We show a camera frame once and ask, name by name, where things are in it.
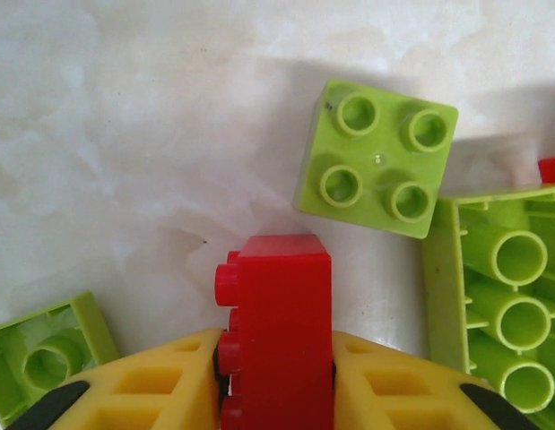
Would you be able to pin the small red lego brick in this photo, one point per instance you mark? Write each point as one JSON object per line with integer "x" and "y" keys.
{"x": 552, "y": 170}

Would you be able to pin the square green lego brick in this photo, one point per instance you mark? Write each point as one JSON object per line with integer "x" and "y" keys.
{"x": 380, "y": 148}

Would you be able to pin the long green lego brick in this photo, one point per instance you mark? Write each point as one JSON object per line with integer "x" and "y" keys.
{"x": 443, "y": 291}

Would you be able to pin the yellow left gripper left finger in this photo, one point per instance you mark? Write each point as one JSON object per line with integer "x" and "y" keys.
{"x": 102, "y": 394}

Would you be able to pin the tall red lego brick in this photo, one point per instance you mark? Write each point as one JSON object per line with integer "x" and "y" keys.
{"x": 281, "y": 336}

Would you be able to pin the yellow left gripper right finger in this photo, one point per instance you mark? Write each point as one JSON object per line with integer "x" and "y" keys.
{"x": 358, "y": 403}

